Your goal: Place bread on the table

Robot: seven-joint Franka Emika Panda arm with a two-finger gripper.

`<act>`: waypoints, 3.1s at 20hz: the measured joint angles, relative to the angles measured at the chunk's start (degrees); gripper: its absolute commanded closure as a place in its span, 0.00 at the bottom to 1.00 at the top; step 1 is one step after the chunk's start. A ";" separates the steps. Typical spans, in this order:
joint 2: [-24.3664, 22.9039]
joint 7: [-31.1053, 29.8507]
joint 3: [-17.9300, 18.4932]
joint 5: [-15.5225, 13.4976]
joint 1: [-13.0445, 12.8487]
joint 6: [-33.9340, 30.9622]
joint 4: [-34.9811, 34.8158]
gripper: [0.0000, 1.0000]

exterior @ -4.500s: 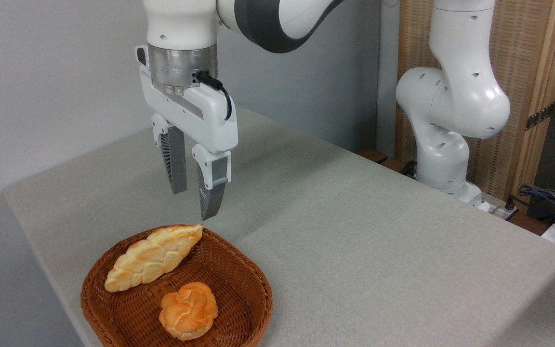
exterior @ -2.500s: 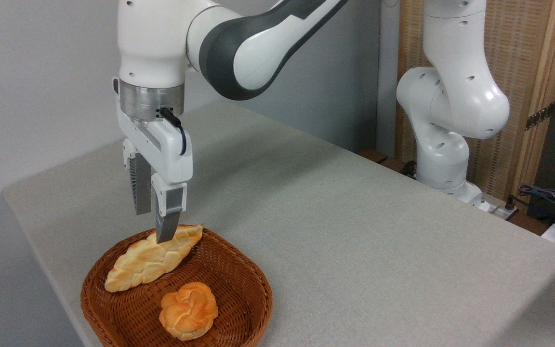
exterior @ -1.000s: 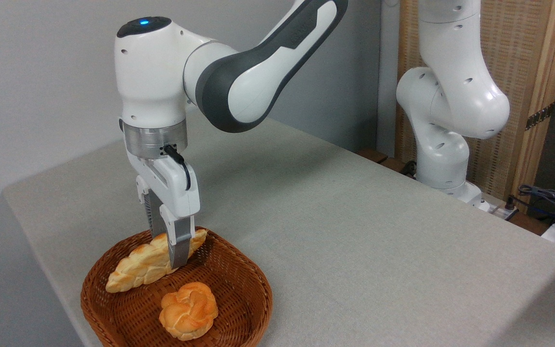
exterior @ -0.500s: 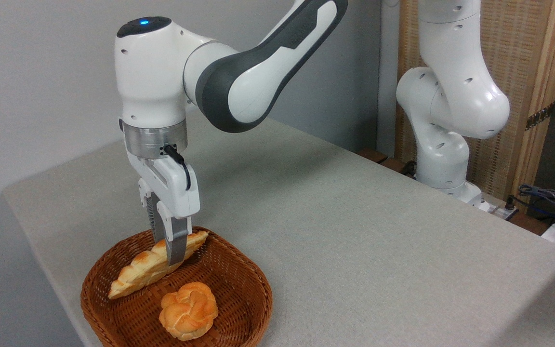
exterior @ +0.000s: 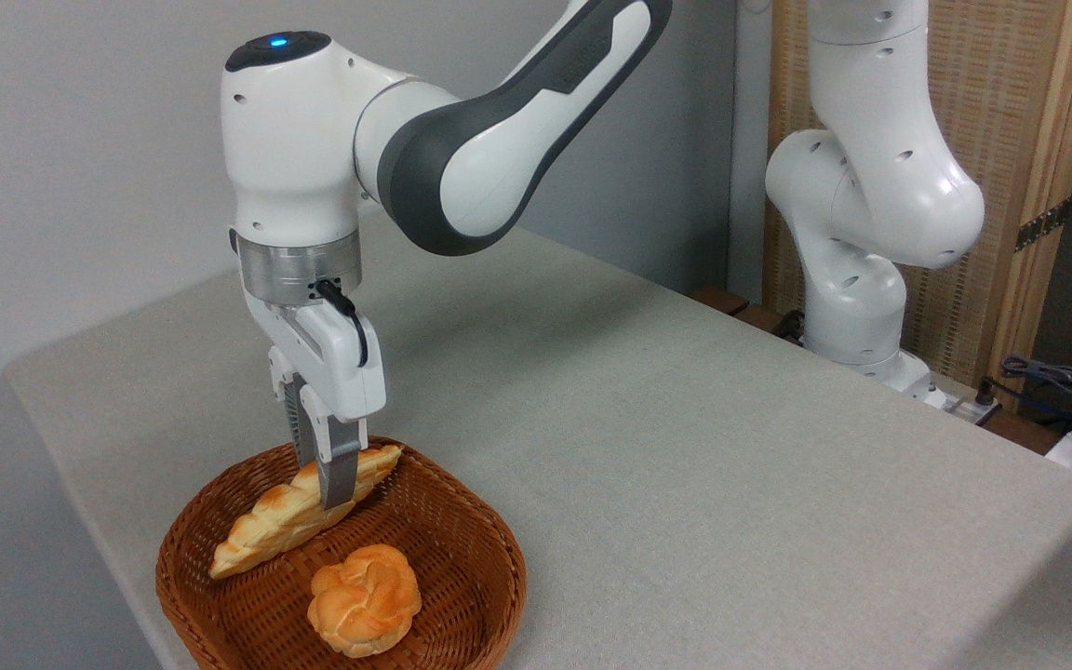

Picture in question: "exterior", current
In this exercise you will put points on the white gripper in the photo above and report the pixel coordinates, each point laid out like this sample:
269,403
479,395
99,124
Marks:
345,363

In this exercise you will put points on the long braided bread loaf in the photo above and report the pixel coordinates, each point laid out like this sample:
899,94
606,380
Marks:
275,526

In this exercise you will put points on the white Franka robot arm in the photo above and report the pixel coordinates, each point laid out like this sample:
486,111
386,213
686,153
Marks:
880,186

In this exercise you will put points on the round knotted bread roll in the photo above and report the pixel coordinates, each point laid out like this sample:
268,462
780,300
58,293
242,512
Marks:
364,600

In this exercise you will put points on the brown wicker basket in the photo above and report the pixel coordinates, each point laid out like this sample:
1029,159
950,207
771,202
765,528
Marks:
462,558

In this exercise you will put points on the black screen hinge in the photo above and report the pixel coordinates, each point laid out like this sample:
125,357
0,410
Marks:
1043,223

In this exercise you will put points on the wooden woven folding screen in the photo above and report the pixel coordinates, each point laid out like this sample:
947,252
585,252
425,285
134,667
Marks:
1020,112

